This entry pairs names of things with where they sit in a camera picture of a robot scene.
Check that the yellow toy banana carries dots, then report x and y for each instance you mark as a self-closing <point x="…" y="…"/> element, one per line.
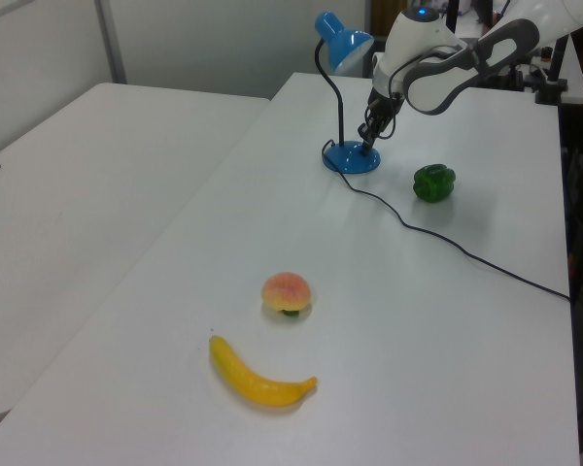
<point x="252" y="386"/>

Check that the black pole with table clamp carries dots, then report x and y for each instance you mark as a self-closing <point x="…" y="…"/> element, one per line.
<point x="553" y="85"/>

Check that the toy peach with leaf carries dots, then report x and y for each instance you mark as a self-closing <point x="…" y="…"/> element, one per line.
<point x="286" y="291"/>

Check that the green toy bell pepper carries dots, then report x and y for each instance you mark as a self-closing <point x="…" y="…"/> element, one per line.
<point x="433" y="183"/>

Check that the blue desk lamp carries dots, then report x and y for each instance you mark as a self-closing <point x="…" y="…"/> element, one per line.
<point x="345" y="157"/>

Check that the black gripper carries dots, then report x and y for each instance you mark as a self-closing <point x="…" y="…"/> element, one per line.
<point x="381" y="110"/>

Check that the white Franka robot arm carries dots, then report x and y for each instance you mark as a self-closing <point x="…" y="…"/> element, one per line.
<point x="432" y="43"/>

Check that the grey metal partition post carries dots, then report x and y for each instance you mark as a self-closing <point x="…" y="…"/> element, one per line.
<point x="111" y="41"/>

